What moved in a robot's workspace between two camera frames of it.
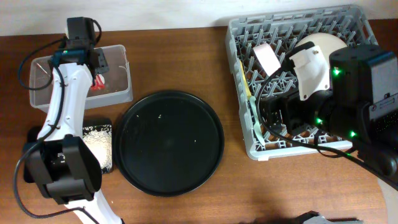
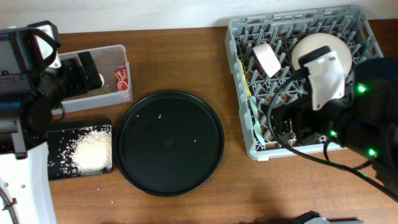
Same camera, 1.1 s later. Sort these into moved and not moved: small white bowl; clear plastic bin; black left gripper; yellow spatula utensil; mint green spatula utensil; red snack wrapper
Moved: black left gripper; red snack wrapper
Not moved: clear plastic bin; small white bowl; mint green spatula utensil; yellow spatula utensil
